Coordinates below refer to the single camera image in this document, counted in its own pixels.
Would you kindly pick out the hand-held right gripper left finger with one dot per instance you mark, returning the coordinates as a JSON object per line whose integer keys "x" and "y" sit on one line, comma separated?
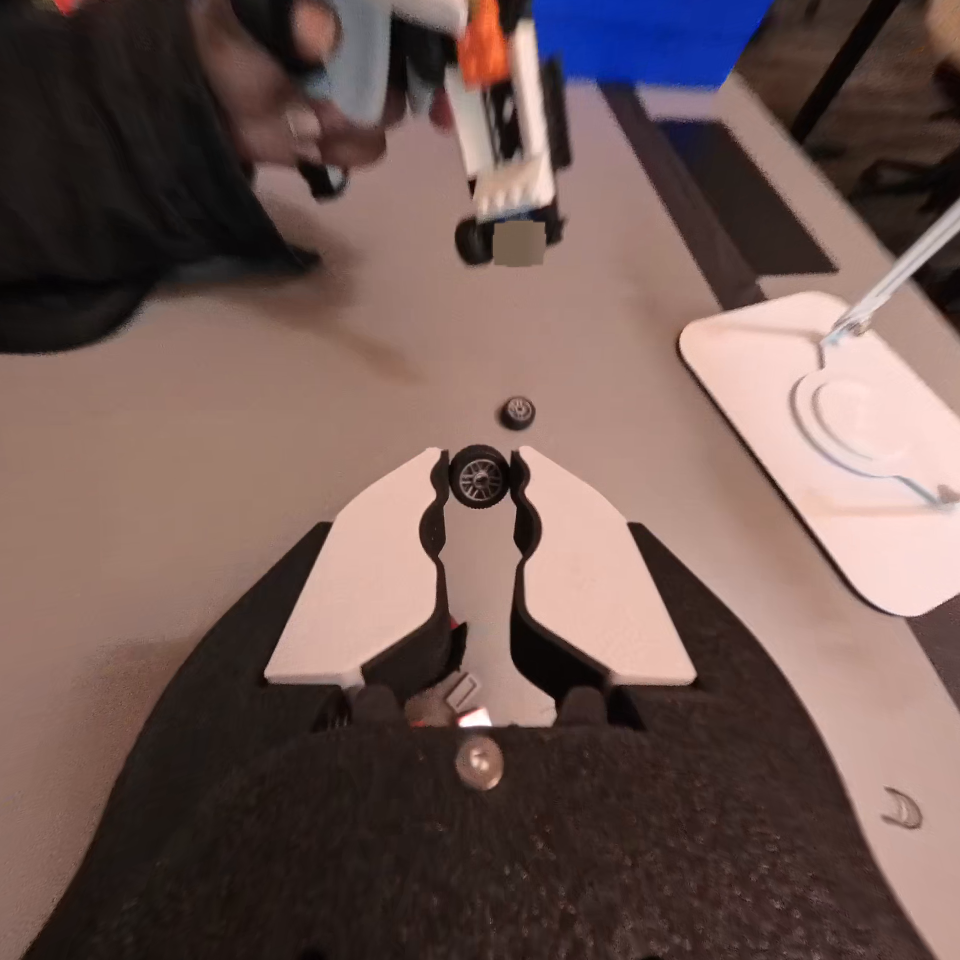
{"x": 360, "y": 600}

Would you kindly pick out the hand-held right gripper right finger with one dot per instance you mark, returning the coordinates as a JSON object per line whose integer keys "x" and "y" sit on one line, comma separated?
{"x": 600, "y": 600}

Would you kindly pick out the orange lego race car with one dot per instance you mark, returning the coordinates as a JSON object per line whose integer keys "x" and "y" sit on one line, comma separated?
{"x": 510, "y": 150}

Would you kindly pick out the small black lego wheel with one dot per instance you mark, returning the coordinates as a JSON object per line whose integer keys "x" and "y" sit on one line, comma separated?
{"x": 519, "y": 413}

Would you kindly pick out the person's left hand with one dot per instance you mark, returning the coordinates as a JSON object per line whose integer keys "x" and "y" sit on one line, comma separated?
{"x": 255, "y": 75}

